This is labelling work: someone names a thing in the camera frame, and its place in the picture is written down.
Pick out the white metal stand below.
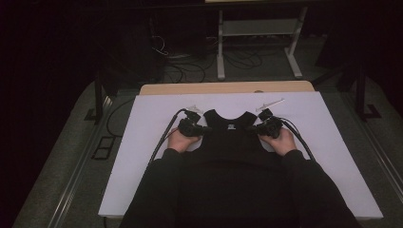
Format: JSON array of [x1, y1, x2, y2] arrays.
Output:
[[203, 0, 309, 81]]

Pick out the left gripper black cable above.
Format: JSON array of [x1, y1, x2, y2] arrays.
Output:
[[146, 107, 188, 167]]

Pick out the person's right hand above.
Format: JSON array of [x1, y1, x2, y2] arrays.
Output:
[[258, 127, 297, 157]]

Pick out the black tank top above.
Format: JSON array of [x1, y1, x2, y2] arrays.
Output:
[[181, 108, 288, 228]]

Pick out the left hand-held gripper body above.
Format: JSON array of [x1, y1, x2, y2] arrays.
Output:
[[177, 104, 205, 138]]

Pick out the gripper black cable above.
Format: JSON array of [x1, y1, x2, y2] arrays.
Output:
[[278, 117, 317, 161], [146, 107, 188, 167]]

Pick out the black floor cable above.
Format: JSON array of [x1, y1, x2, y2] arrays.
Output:
[[106, 98, 136, 139], [222, 47, 264, 70], [164, 61, 207, 84]]

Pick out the aluminium floor rail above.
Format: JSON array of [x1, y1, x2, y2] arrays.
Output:
[[343, 94, 403, 198], [47, 94, 113, 228]]

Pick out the white thin cable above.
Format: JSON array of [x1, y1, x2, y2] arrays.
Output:
[[151, 35, 169, 57]]

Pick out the black metal stand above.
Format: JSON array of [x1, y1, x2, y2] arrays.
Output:
[[85, 75, 120, 124], [312, 63, 383, 122]]

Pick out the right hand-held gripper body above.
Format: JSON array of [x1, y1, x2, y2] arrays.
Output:
[[255, 98, 285, 140]]

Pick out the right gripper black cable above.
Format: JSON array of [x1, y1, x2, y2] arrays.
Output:
[[278, 117, 317, 161]]

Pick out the white board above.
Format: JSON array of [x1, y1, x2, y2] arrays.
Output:
[[98, 90, 384, 221]]

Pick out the wooden table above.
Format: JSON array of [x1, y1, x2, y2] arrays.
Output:
[[139, 80, 316, 96]]

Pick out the person's left hand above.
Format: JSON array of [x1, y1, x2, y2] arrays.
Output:
[[166, 126, 202, 154]]

